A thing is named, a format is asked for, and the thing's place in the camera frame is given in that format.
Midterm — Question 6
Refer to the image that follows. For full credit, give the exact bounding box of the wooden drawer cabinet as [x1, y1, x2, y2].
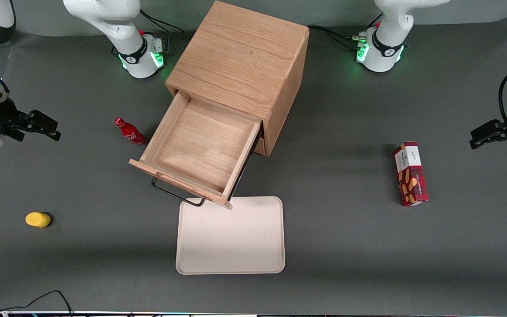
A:
[165, 0, 310, 157]

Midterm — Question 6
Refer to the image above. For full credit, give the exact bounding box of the red cookie box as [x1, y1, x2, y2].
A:
[393, 141, 430, 207]

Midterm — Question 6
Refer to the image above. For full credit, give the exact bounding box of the red soda bottle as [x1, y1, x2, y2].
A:
[114, 117, 147, 147]

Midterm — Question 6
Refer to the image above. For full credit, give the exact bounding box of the yellow lemon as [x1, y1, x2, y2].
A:
[25, 212, 52, 229]

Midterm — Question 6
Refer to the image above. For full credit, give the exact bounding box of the beige plastic tray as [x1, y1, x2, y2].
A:
[176, 196, 286, 275]

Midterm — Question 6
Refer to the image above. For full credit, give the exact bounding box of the thin black cable on table edge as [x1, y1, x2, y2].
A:
[0, 290, 74, 317]

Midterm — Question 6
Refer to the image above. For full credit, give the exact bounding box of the black cable at right arm base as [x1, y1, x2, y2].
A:
[139, 10, 184, 55]

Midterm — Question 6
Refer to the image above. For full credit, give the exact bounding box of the black cable at arm base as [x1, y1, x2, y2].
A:
[139, 10, 184, 55]
[309, 25, 366, 50]

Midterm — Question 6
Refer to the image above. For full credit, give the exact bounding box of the black cable at left arm base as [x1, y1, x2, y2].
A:
[309, 25, 366, 50]

